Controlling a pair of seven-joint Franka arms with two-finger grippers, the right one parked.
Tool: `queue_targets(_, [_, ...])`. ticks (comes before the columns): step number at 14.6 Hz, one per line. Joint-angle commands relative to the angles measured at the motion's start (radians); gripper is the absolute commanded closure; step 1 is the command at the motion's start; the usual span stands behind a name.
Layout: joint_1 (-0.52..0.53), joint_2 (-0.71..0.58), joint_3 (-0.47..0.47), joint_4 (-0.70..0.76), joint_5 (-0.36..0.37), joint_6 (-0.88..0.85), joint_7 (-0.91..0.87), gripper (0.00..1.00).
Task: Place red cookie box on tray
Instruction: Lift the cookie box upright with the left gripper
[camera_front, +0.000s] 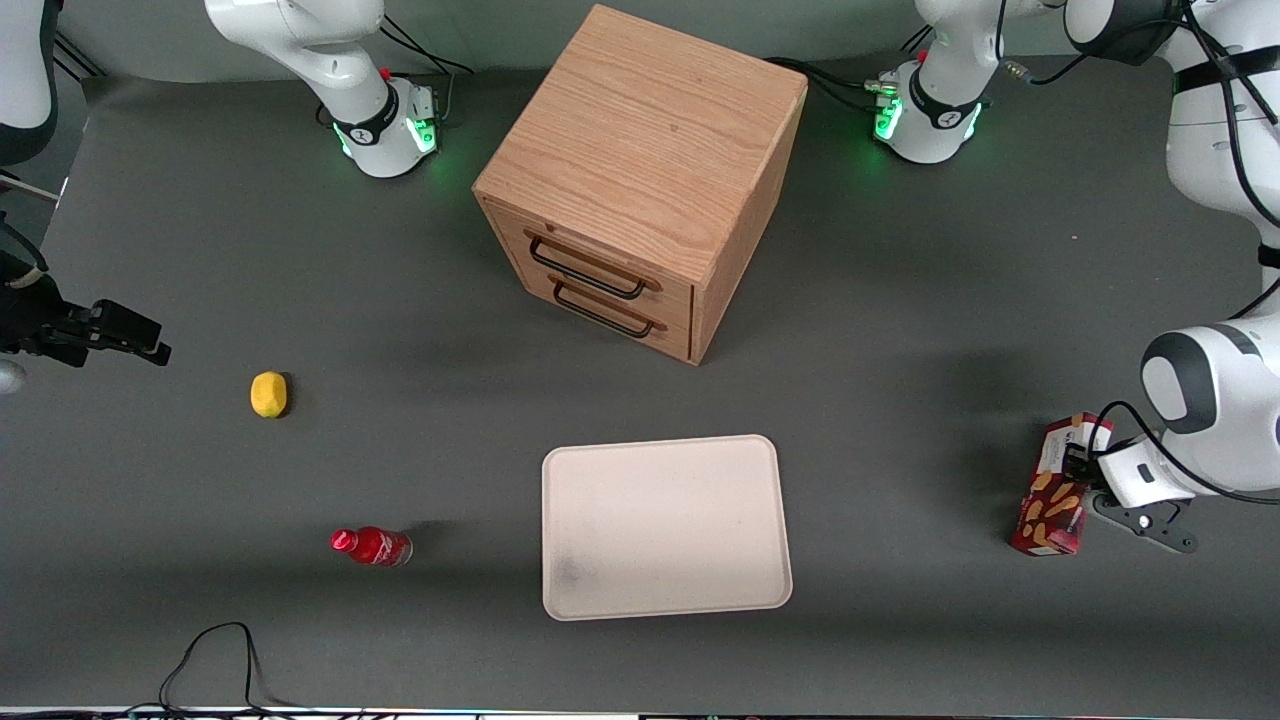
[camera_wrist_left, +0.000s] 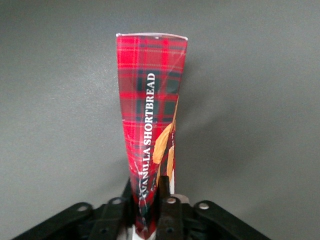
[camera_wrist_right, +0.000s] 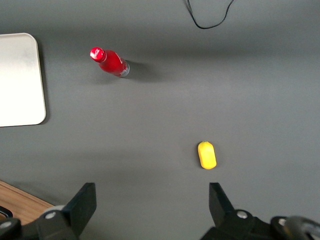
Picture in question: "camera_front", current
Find black left base cables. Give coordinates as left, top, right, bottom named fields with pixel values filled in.
left=765, top=28, right=936, bottom=117

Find yellow lemon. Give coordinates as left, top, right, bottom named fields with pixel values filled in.
left=249, top=371, right=289, bottom=419

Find dark grey table mat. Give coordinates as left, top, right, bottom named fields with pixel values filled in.
left=0, top=40, right=1280, bottom=713

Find thin black looped cable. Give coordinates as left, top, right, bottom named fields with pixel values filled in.
left=158, top=621, right=301, bottom=716

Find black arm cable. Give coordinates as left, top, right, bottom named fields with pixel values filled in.
left=995, top=0, right=1280, bottom=506
left=0, top=214, right=50, bottom=292

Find red plastic bottle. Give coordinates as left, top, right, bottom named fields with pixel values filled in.
left=330, top=526, right=414, bottom=568

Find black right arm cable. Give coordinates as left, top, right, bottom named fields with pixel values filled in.
left=0, top=214, right=50, bottom=292

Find short black drawer handle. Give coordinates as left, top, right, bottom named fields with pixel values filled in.
left=550, top=275, right=668, bottom=339

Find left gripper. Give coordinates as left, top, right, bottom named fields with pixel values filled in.
left=1065, top=435, right=1197, bottom=511

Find oak wooden drawer cabinet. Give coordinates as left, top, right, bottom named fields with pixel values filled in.
left=472, top=3, right=809, bottom=367

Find beige plastic tray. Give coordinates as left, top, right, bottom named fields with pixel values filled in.
left=541, top=434, right=794, bottom=622

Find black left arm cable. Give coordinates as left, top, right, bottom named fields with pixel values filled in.
left=995, top=0, right=1280, bottom=506

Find long black drawer handle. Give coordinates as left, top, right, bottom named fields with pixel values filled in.
left=524, top=230, right=663, bottom=301

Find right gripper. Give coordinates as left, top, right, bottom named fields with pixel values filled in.
left=0, top=255, right=173, bottom=369

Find red cookie box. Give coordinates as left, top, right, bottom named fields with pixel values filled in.
left=1009, top=411, right=1114, bottom=557

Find black base cables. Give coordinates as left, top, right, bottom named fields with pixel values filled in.
left=765, top=28, right=936, bottom=117
left=378, top=14, right=477, bottom=131

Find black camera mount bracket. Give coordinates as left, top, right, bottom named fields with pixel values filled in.
left=1091, top=489, right=1199, bottom=555

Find black right base cables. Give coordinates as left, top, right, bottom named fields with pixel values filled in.
left=378, top=14, right=477, bottom=131

